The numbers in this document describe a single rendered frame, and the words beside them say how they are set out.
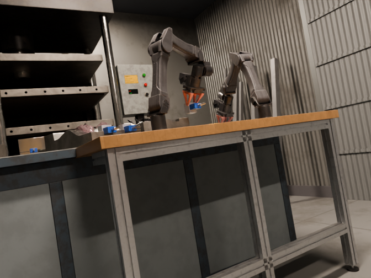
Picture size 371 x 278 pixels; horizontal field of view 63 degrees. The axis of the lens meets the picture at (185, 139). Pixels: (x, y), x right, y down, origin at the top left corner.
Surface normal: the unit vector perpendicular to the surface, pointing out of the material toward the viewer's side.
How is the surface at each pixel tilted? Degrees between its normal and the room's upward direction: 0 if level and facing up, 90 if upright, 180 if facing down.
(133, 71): 90
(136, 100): 90
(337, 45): 90
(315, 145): 90
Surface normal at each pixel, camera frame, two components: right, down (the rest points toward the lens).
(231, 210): 0.47, -0.11
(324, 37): -0.86, 0.11
